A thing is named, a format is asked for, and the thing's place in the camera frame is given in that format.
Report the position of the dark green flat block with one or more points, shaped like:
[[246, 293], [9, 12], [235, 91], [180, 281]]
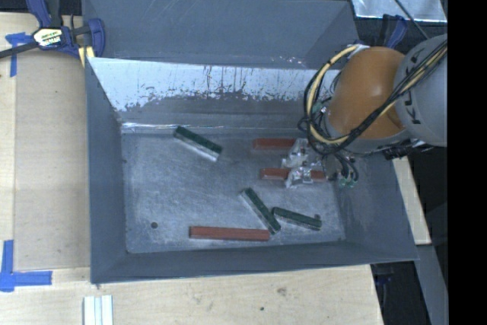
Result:
[[198, 143], [261, 210], [297, 218]]

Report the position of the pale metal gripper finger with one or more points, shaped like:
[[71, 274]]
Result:
[[303, 175], [297, 153]]

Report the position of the grey metal bin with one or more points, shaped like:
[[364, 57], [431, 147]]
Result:
[[213, 186]]

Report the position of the red-brown flat block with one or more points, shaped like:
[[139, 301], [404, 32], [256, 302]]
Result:
[[274, 174], [272, 144], [229, 233]]

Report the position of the pale wood flat board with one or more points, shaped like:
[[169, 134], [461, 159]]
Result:
[[49, 163]]

